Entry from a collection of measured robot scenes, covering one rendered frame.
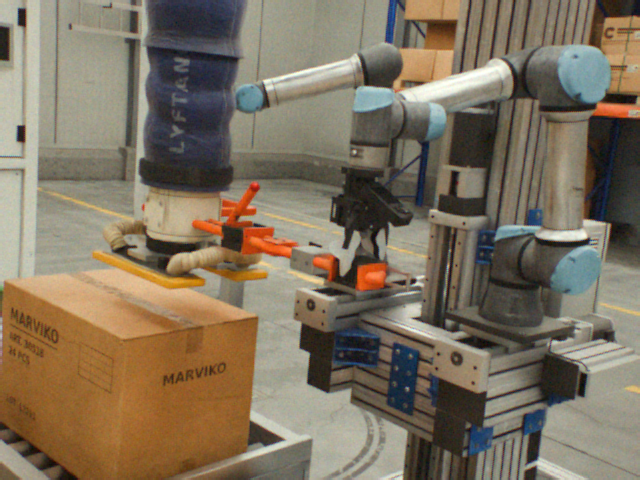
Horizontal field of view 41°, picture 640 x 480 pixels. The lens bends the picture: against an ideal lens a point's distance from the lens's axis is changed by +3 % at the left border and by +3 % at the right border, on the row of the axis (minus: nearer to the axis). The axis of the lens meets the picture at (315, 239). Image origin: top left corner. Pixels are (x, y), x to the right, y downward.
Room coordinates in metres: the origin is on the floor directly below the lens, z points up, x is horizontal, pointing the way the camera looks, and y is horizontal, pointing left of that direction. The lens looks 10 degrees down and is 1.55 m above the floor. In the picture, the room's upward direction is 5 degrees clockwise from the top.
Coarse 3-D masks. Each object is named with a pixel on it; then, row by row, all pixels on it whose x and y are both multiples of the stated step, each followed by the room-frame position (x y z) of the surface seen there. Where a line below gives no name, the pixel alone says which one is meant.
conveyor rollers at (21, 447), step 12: (0, 312) 3.26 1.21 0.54; (0, 324) 3.15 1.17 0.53; (0, 336) 2.98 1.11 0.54; (0, 348) 2.88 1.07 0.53; (0, 432) 2.17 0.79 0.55; (12, 432) 2.18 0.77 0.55; (12, 444) 2.10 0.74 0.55; (24, 444) 2.11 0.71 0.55; (24, 456) 2.10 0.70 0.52; (36, 456) 2.05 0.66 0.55; (48, 468) 1.99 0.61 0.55; (60, 468) 1.99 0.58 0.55
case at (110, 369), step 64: (64, 320) 2.02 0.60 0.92; (128, 320) 1.97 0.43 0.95; (192, 320) 2.02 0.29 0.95; (256, 320) 2.11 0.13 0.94; (0, 384) 2.24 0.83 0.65; (64, 384) 2.01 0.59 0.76; (128, 384) 1.84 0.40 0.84; (192, 384) 1.97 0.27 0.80; (64, 448) 1.99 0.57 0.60; (128, 448) 1.85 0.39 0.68; (192, 448) 1.98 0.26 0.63
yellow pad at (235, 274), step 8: (232, 264) 2.02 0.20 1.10; (216, 272) 2.00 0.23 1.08; (224, 272) 1.97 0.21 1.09; (232, 272) 1.96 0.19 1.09; (240, 272) 1.97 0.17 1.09; (248, 272) 1.97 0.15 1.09; (256, 272) 1.99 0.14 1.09; (264, 272) 2.00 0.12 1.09; (232, 280) 1.95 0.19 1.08; (240, 280) 1.95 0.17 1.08; (248, 280) 1.97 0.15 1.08
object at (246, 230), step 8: (224, 224) 1.84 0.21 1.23; (232, 224) 1.86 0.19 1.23; (240, 224) 1.88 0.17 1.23; (248, 224) 1.90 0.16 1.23; (256, 224) 1.90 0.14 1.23; (224, 232) 1.84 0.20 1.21; (232, 232) 1.81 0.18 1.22; (240, 232) 1.79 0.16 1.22; (248, 232) 1.80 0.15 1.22; (256, 232) 1.81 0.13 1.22; (264, 232) 1.83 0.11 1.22; (272, 232) 1.85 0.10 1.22; (224, 240) 1.83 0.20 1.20; (232, 240) 1.82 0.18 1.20; (240, 240) 1.80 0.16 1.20; (248, 240) 1.80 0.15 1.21; (232, 248) 1.81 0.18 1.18; (240, 248) 1.80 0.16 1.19; (248, 248) 1.80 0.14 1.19; (256, 248) 1.82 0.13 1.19
